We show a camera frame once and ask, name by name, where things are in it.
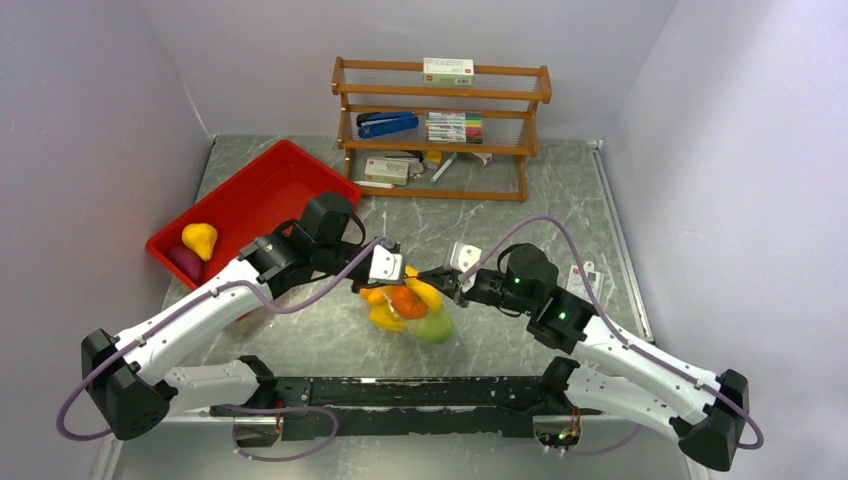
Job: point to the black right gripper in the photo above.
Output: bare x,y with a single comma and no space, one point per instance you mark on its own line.
445,280

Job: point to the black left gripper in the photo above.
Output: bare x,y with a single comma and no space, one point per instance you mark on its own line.
357,284

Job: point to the clear zip top bag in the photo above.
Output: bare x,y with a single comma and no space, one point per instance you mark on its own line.
414,307

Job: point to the orange red pepper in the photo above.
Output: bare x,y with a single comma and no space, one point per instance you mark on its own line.
407,304

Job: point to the green round cabbage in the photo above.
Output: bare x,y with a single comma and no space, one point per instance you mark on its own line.
437,327

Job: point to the yellow orange bell pepper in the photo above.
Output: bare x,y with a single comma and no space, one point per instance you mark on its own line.
376,296

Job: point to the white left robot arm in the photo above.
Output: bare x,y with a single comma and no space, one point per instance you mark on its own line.
131,381

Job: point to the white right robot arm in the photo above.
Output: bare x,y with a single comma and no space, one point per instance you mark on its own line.
602,366

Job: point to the red plastic tray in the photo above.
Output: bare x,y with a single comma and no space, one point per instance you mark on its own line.
274,187

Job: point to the white staples box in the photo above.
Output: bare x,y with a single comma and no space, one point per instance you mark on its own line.
388,171

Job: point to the green white marker pen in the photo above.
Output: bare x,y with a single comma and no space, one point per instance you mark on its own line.
443,167

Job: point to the yellow pear squash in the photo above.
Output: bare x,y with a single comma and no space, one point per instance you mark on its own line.
201,239

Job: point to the blue stapler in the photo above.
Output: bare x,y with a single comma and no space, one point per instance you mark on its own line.
375,124

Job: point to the purple eggplant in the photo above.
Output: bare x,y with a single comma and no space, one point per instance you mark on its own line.
187,261

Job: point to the wooden three-tier shelf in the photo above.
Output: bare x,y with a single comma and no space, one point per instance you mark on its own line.
396,106

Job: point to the pack of coloured markers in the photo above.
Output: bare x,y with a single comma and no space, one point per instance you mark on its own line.
454,127

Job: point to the white box on top shelf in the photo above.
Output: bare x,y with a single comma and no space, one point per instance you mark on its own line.
445,71

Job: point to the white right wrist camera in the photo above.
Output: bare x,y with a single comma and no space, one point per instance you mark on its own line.
461,256

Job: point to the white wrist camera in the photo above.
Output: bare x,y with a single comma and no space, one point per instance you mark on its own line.
386,267
461,256

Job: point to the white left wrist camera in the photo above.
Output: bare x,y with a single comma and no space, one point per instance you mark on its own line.
386,267

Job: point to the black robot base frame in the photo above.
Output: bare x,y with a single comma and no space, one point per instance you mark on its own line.
356,406

